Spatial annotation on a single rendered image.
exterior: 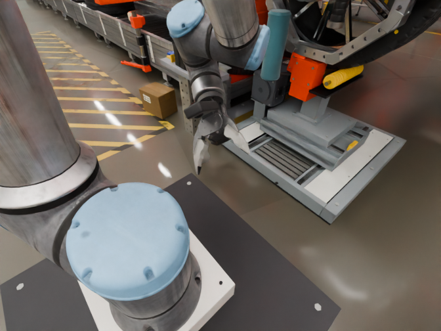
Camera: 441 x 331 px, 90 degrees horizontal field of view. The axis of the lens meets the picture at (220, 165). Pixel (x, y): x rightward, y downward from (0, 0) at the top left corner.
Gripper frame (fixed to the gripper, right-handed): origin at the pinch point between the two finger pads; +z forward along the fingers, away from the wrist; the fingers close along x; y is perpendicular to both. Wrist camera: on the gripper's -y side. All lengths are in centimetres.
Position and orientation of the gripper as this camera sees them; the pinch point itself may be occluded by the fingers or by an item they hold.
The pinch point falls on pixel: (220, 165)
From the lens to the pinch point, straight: 53.4
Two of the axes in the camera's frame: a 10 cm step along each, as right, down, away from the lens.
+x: -8.3, 3.3, 4.5
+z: 2.0, 9.3, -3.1
